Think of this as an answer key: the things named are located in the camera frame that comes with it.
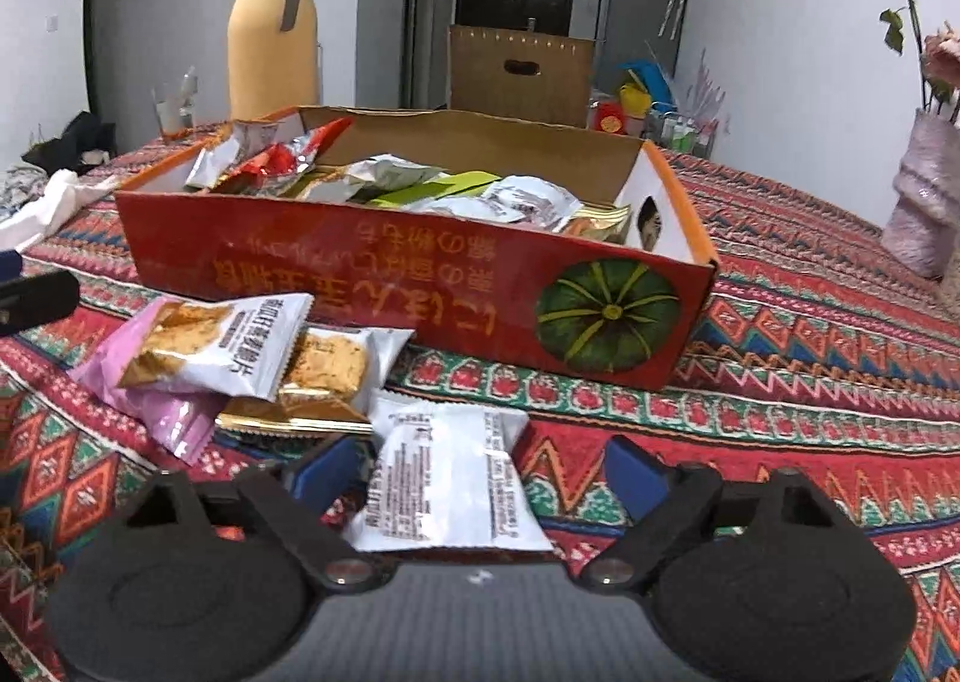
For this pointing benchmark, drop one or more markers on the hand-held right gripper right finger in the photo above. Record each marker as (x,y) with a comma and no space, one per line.
(636,473)

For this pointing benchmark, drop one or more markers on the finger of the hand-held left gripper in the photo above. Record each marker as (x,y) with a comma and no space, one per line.
(37,299)
(9,267)

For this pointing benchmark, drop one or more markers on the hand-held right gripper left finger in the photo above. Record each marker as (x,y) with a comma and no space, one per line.
(330,476)

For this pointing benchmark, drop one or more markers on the small white cracker packet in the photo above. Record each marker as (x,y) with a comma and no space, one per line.
(337,359)

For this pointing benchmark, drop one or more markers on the plain white snack packet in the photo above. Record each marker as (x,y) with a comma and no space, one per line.
(450,479)

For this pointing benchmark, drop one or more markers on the large white cracker packet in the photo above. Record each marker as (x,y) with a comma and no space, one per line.
(225,344)

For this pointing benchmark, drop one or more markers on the pink snack packet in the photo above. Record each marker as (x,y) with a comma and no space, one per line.
(165,419)

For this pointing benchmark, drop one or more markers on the red cardboard box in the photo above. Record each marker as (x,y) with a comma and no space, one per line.
(375,262)

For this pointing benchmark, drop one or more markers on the white gold snack packet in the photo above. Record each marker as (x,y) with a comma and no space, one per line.
(214,165)

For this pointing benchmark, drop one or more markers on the gold orange snack packet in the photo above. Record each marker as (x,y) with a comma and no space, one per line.
(600,224)

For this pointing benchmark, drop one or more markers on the red snack bag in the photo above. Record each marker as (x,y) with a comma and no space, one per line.
(285,153)

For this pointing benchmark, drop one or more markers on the twisted gold white packet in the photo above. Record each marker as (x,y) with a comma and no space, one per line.
(322,187)

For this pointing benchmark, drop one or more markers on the white black snack packet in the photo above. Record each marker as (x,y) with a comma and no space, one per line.
(517,202)

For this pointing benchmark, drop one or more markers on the silver green snack packet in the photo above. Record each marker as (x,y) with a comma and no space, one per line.
(394,174)

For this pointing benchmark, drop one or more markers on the white cloth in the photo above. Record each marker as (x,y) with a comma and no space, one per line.
(52,202)

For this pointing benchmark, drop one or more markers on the dark clothes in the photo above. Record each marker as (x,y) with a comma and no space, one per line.
(75,142)

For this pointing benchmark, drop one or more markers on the drinking glass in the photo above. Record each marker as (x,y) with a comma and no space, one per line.
(174,108)

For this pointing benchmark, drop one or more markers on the trolley cart with bottles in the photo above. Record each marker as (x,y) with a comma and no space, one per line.
(686,131)

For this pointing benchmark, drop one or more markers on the yellow thermos jug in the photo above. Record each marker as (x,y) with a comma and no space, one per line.
(274,37)

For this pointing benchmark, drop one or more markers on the red gift box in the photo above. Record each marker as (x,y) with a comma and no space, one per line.
(611,118)

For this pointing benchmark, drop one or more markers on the yellow bag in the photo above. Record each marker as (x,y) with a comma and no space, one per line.
(636,99)

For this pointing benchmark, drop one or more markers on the pink ceramic vase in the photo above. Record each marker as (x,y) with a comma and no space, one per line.
(926,202)

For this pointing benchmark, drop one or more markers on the blue plastic item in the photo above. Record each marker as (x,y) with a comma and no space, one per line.
(649,76)

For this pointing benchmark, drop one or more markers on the wooden chair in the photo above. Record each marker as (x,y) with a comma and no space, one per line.
(517,90)

